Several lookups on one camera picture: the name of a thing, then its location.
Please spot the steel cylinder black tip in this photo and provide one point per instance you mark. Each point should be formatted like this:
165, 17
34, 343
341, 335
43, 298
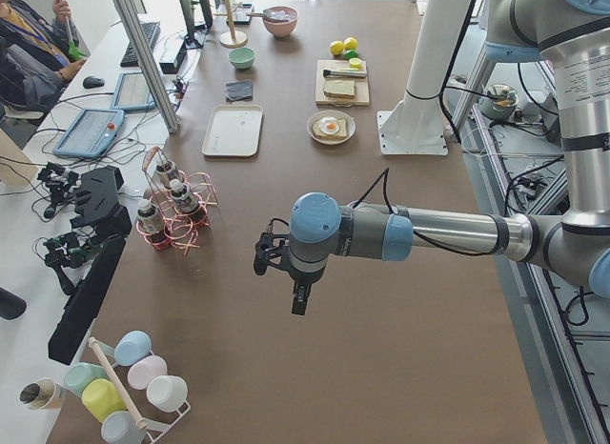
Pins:
344, 74

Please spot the green lime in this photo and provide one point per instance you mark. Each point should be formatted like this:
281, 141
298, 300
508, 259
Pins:
350, 54

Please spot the blue teach pendant near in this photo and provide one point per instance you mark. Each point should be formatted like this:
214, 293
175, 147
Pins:
90, 134

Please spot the black long device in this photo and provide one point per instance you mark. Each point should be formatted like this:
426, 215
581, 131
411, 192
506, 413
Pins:
85, 258

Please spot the half lemon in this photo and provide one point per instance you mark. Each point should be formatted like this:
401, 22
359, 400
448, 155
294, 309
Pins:
355, 63

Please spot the black monitor stand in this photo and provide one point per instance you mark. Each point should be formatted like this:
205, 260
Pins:
198, 18

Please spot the steel ladle in bowl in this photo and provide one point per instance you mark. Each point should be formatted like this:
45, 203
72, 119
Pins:
277, 16

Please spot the wooden mug tree stand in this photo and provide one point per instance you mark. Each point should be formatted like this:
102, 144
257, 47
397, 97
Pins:
233, 38

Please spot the white cup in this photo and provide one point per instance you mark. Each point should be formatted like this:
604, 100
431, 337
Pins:
167, 392

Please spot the black computer mouse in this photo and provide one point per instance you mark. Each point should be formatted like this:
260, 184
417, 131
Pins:
92, 82

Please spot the mint green cup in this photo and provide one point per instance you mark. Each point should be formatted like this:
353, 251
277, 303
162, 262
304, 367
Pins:
81, 375

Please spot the tea bottle one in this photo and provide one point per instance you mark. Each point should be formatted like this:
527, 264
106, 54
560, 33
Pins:
166, 173

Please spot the grey blue cup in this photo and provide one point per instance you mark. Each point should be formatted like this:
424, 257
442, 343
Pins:
120, 428

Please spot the yellow lemon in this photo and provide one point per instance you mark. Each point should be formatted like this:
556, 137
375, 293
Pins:
336, 48
350, 43

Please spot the yellow cup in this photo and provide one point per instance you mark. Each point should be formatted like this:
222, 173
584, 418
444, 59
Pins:
101, 399

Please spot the fried egg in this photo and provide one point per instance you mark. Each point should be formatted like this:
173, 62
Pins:
329, 125

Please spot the green bowl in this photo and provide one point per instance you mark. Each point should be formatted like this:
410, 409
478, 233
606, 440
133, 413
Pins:
242, 58

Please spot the copper wire bottle rack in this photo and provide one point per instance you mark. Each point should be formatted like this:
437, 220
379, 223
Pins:
181, 230

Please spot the white round plate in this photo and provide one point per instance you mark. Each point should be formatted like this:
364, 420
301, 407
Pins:
351, 125

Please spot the blue teach pendant far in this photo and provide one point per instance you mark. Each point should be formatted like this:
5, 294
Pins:
132, 93

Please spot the pink bowl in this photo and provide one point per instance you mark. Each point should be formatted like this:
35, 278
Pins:
282, 29

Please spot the bread slice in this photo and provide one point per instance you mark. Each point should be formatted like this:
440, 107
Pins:
341, 134
339, 88

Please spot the yellow lemon upper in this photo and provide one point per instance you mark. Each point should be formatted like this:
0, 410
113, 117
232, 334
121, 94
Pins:
350, 43

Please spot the paper cup metal inside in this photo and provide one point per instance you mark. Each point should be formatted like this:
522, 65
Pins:
43, 394

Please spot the grey folded cloth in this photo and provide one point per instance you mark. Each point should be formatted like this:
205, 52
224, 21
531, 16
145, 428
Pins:
239, 90

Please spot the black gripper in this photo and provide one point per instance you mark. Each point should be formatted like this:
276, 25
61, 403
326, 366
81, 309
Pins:
303, 277

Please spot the tea bottle two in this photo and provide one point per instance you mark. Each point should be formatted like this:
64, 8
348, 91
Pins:
184, 200

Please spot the seated person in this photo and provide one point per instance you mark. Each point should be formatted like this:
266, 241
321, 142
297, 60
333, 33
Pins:
36, 65

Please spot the cream rabbit tray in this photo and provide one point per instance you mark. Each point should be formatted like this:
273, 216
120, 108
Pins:
233, 131

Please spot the wooden cutting board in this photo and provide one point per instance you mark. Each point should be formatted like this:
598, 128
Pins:
362, 85

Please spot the aluminium frame post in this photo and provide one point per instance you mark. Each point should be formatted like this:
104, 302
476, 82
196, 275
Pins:
127, 12

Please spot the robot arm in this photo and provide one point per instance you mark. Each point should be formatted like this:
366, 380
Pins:
573, 35

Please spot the pink cup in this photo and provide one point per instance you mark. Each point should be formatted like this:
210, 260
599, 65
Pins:
144, 371

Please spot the yellow lemon lower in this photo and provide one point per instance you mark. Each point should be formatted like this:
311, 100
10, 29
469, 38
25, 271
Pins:
336, 48

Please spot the white cup rack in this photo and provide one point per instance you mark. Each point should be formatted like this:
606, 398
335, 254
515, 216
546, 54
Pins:
155, 423

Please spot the blue teach pendant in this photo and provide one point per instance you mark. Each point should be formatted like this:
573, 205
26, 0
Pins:
90, 134
132, 93

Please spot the tea bottle three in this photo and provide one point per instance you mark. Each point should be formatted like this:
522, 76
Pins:
151, 221

